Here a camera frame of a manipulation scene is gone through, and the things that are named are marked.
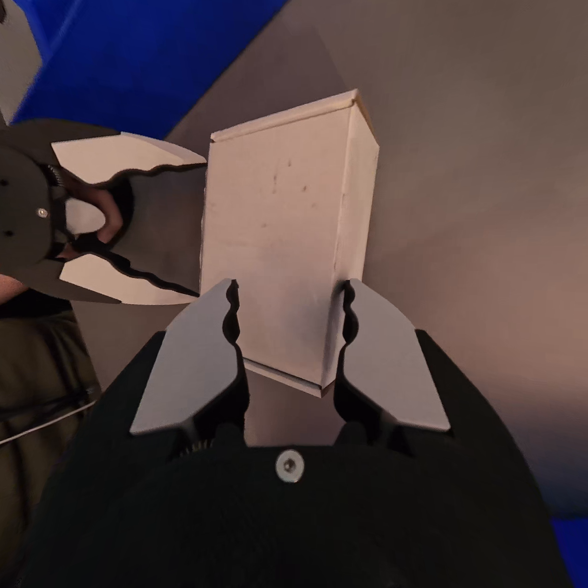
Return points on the white cardboard box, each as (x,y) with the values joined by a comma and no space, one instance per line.
(275,229)

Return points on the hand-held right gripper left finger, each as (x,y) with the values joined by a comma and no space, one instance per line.
(193,358)

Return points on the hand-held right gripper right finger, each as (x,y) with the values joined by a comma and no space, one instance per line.
(390,367)

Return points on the blue plastic bin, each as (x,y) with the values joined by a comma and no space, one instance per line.
(572,551)
(138,55)

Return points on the person's left hand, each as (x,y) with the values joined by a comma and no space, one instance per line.
(110,216)

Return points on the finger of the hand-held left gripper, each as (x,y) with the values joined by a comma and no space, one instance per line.
(128,154)
(115,285)

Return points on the person's olive jacket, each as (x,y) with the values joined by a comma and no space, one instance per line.
(36,367)

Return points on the person's left forearm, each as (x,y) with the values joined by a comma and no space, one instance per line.
(11,289)

